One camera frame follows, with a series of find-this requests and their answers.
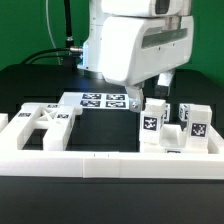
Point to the white block at left edge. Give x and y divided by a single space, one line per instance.
3 120

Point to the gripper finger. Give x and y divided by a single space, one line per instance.
163 85
135 94

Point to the white sheet with tags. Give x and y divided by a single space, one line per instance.
106 101

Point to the white U-shaped obstacle fence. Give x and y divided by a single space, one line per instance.
112 165

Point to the white chair seat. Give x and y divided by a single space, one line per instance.
174 140

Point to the white chair back frame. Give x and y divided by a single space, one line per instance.
56 119

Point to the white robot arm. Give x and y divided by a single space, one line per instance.
92 46

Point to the black cable thick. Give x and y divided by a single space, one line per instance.
60 53

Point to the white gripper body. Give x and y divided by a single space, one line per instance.
143 38

